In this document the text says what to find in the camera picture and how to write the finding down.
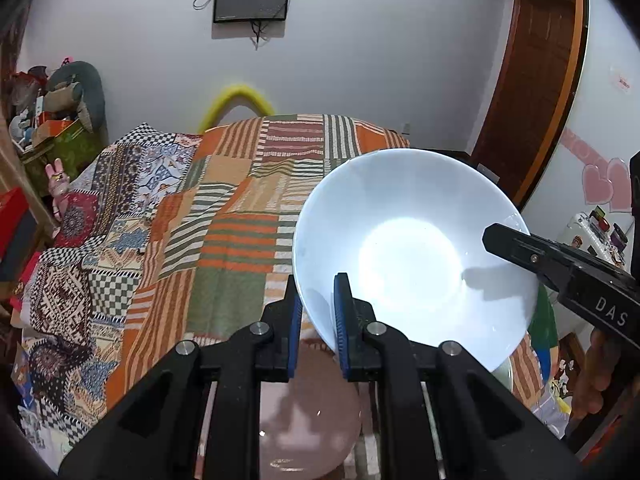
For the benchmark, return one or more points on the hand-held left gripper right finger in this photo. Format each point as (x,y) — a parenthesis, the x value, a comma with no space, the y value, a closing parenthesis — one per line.
(341,330)

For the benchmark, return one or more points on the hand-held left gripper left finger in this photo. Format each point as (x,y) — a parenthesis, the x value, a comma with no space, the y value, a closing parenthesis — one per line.
(295,330)

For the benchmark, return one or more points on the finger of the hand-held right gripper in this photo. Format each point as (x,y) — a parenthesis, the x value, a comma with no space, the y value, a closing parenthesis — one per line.
(530,257)

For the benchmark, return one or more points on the white bowl with dark dots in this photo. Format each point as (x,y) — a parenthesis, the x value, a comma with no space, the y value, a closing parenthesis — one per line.
(410,220)

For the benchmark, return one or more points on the person's right hand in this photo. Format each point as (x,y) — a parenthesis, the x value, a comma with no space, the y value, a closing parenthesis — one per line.
(597,375)

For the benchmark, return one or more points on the white suitcase with stickers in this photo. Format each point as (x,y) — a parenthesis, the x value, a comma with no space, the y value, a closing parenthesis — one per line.
(590,235)

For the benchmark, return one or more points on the cartoon printed cloth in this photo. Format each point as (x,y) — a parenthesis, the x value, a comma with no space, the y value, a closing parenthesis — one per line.
(545,330)

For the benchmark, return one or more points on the pink plate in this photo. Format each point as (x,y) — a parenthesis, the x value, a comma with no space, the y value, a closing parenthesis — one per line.
(310,410)

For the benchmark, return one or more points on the striped patchwork blanket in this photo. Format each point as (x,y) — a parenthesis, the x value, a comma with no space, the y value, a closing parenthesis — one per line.
(230,240)

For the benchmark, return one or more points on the wooden door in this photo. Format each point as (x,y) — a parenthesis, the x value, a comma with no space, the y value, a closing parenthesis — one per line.
(540,70)

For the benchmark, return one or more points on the patterned checkered bedspread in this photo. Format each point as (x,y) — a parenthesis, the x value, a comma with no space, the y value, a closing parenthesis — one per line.
(80,280)

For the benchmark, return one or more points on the pink rabbit plush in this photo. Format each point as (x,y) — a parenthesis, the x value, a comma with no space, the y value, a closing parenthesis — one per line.
(59,185)

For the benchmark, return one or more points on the green cardboard box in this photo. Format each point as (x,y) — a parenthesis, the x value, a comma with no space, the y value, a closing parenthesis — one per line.
(70,150)

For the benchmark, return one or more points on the red box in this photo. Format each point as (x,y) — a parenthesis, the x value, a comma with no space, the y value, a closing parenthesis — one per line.
(12,220)

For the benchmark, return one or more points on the grey plush toy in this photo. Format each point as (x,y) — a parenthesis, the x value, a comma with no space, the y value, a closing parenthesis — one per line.
(82,85)

